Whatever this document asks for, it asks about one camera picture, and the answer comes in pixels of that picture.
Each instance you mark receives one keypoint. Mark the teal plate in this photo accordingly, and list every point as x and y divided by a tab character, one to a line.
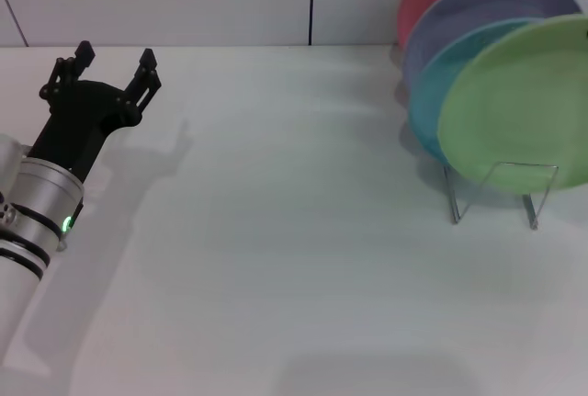
432	93

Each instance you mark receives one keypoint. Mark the purple plate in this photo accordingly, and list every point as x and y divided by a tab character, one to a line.
459	19

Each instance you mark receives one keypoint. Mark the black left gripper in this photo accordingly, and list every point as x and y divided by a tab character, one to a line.
78	120

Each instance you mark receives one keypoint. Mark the green plate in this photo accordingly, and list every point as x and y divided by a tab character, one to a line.
514	116

